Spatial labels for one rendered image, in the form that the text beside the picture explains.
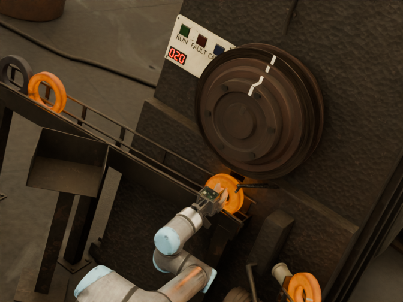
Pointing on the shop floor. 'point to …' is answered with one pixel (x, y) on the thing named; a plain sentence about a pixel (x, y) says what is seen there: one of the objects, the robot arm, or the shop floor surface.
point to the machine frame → (369, 138)
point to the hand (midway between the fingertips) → (225, 190)
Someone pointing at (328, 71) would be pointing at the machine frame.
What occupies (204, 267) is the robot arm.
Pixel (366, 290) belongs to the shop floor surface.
